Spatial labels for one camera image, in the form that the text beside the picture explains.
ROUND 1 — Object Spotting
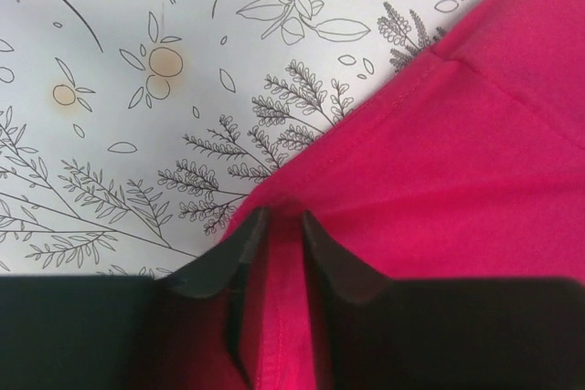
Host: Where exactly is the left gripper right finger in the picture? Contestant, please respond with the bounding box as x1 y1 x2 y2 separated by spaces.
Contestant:
302 213 584 389

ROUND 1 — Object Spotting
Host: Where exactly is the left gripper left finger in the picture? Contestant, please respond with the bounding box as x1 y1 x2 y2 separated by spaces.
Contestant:
1 209 268 389

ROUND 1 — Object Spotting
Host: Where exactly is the magenta t shirt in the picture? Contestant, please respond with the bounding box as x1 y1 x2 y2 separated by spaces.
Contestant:
221 0 585 390

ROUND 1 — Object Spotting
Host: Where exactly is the floral patterned table mat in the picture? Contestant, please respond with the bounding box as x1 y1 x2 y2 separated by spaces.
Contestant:
1 0 481 277

